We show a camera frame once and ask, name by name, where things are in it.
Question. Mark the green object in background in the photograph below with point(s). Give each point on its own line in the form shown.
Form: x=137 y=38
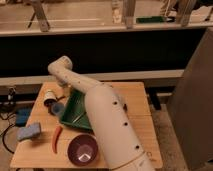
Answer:
x=154 y=19

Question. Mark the blue plastic cup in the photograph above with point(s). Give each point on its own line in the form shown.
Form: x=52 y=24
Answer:
x=57 y=108

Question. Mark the white can with label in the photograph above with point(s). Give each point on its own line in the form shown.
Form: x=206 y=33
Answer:
x=49 y=98

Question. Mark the wooden ladder leg left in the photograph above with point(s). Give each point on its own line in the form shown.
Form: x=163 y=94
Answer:
x=39 y=14

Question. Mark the blue grey sponge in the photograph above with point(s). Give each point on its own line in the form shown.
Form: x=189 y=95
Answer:
x=31 y=131

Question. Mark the blue cloth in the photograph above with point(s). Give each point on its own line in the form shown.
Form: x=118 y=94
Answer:
x=22 y=116

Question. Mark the green plastic tray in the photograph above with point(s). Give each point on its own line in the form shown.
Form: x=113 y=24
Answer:
x=74 y=114

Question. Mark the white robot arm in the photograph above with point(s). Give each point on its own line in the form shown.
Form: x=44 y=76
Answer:
x=121 y=147

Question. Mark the orange chili pepper toy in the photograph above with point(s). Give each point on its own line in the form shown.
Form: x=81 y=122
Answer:
x=56 y=135

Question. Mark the wooden post centre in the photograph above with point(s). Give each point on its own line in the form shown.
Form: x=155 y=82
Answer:
x=128 y=13

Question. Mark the grey board at right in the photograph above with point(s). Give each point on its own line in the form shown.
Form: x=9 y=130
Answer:
x=191 y=107

